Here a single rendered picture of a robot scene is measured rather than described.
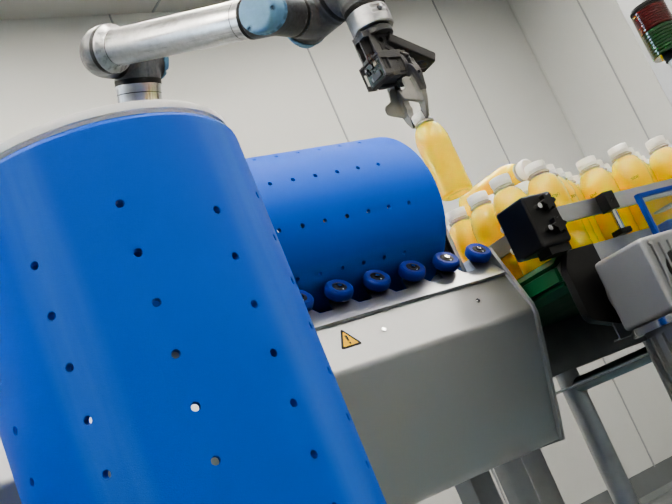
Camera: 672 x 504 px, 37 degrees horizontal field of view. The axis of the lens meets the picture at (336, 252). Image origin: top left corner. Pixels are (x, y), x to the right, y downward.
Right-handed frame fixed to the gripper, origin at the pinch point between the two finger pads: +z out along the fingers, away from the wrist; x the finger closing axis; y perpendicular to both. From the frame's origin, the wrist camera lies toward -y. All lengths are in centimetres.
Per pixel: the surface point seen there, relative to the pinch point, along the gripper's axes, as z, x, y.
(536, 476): 71, 17, 25
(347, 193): 20, 21, 42
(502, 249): 34.3, 15.5, 10.3
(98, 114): 27, 71, 101
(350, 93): -145, -278, -226
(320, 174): 16, 20, 44
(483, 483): 70, 3, 24
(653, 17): 7.7, 44.5, -18.0
